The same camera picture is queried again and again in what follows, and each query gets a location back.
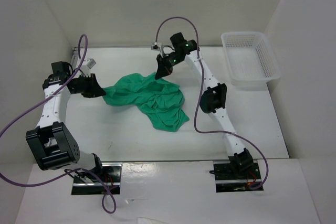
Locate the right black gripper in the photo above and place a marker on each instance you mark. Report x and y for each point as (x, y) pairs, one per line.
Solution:
(163, 71)

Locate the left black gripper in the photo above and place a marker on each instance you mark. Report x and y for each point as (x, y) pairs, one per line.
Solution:
(95, 89)

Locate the green tank top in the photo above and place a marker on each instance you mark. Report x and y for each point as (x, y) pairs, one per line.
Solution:
(160, 100)

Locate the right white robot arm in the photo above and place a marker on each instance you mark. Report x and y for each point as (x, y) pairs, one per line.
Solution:
(212, 98)

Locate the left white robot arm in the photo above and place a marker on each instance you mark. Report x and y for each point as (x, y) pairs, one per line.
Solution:
(51, 143)

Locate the white plastic mesh basket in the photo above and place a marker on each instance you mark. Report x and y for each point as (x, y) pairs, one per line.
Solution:
(250, 58)

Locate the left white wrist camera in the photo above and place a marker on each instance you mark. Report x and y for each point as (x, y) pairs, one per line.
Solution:
(87, 65)

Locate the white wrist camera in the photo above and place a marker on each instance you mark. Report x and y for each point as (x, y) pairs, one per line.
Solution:
(157, 46)
(87, 65)

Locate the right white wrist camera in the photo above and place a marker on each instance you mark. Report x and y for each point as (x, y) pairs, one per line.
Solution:
(157, 46)

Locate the aluminium table edge rail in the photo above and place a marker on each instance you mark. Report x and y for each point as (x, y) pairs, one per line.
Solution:
(75, 59)

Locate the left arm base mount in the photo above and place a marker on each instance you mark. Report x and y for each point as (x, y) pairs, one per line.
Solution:
(86, 184)

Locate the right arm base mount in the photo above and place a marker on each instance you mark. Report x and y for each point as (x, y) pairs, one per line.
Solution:
(227, 182)

